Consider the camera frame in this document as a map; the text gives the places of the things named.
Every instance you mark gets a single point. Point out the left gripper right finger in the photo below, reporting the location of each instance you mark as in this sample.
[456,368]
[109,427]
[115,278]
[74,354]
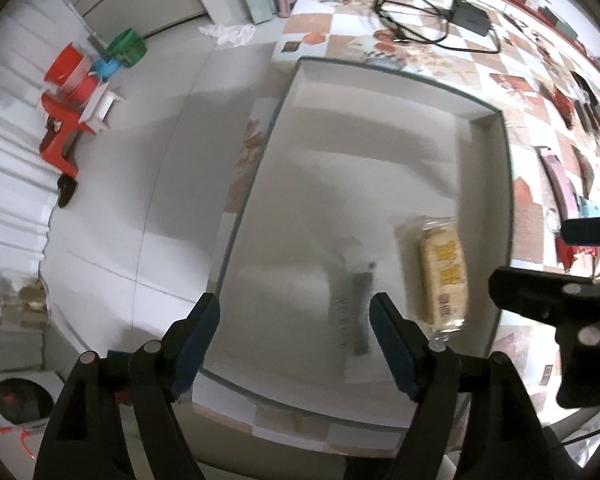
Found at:
[416,363]

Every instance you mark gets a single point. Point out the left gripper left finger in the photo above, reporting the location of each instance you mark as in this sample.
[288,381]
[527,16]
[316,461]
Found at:
[186,343]

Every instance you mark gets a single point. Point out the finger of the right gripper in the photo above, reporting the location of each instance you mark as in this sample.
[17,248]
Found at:
[550,298]
[581,232]

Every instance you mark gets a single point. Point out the yellow cake snack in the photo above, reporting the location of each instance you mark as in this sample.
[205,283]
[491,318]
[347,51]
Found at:
[434,272]

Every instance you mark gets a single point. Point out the patterned checkered tablecloth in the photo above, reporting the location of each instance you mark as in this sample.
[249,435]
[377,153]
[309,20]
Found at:
[553,161]

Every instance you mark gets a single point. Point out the white washing machine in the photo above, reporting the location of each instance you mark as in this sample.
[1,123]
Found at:
[27,399]

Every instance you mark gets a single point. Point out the black slipper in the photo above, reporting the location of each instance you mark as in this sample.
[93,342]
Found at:
[66,187]

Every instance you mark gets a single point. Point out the white cardboard box tray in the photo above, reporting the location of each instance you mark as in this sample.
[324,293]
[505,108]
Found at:
[357,161]

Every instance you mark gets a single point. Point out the white small stool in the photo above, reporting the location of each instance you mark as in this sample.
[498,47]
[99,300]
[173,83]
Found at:
[97,107]

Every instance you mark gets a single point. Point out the black power adapter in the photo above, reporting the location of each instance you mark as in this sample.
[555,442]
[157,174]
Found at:
[465,15]

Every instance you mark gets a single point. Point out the blue plastic bowl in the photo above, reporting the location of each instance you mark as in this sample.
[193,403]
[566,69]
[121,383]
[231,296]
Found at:
[105,69]

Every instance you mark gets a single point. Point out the red plastic bucket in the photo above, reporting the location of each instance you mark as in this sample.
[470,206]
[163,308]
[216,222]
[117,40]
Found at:
[71,66]

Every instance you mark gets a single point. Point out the green plastic basket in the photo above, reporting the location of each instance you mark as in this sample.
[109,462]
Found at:
[128,48]

